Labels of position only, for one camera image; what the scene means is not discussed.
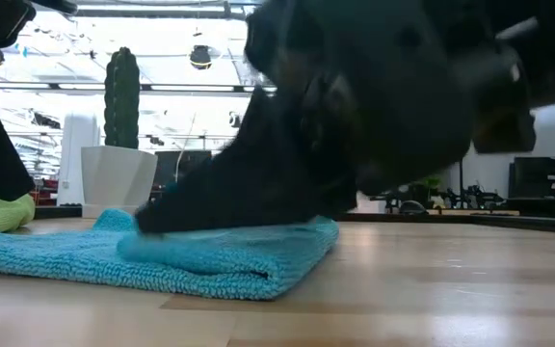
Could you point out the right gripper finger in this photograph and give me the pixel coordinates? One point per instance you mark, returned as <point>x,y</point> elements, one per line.
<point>504,135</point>
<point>268,183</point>

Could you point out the black gantry frame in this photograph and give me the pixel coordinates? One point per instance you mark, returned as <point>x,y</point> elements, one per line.
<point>461,183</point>

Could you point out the white hexagonal plant pot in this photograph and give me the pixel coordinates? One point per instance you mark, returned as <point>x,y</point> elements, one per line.
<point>118,178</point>

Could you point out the black background monitor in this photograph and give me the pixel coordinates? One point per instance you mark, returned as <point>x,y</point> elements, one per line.
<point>171,166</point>

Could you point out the green background plant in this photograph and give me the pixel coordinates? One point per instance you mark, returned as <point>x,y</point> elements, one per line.
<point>428,183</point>

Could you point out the long ceiling light strip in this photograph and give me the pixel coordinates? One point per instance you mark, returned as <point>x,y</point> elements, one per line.
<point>191,88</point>

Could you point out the blue microfiber towel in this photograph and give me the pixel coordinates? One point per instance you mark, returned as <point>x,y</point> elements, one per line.
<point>210,260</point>

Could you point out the green cactus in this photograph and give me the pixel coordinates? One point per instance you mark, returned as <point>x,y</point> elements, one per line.
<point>122,96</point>

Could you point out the black storage cabinet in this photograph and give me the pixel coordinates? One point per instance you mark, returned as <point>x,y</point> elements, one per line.
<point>545,185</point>

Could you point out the black background robot arm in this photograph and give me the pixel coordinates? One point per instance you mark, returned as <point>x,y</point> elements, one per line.
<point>398,198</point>
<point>487,197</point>

